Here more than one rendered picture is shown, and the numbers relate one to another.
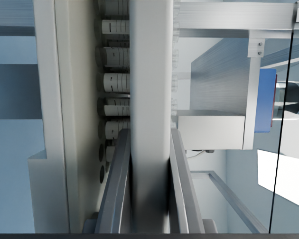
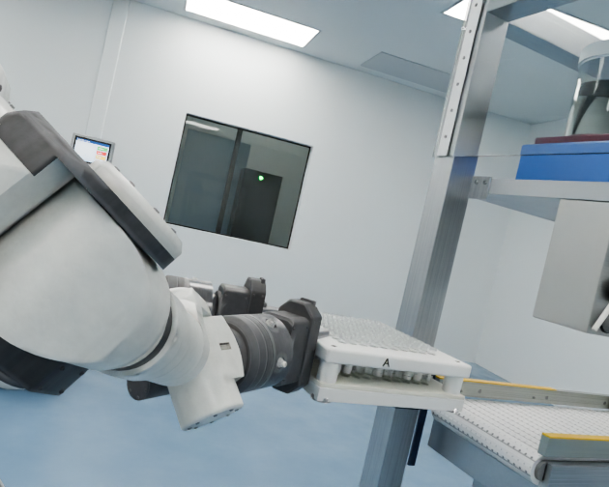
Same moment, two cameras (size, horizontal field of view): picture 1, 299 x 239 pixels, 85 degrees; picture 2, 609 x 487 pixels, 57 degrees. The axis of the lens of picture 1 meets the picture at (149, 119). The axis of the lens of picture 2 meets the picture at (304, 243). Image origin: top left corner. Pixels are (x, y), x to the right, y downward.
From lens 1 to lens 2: 0.79 m
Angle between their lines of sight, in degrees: 72
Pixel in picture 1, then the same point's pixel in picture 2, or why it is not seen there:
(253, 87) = (523, 186)
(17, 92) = not seen: outside the picture
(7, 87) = not seen: outside the picture
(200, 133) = (567, 281)
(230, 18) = (428, 231)
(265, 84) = (538, 160)
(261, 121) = (594, 159)
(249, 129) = (584, 189)
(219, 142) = (591, 248)
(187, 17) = (417, 281)
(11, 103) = not seen: outside the picture
